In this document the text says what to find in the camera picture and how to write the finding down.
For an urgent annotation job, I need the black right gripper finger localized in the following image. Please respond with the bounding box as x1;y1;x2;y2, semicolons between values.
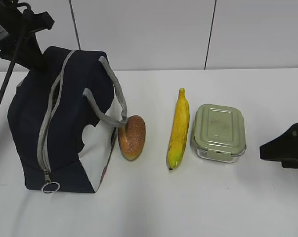
259;123;298;169

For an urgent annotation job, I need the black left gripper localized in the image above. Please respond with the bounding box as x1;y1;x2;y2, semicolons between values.
0;2;54;72

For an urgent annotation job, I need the navy blue lunch bag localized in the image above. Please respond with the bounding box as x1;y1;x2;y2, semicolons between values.
7;46;127;193

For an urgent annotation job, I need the green lid glass container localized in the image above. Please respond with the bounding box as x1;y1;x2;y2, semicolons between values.
191;104;247;163

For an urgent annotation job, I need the yellow banana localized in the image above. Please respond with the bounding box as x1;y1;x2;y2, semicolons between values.
167;88;190;170

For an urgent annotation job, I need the brown bread roll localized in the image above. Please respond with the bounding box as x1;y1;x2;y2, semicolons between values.
118;115;146;161

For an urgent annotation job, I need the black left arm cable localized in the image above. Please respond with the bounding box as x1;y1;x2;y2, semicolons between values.
0;0;32;129

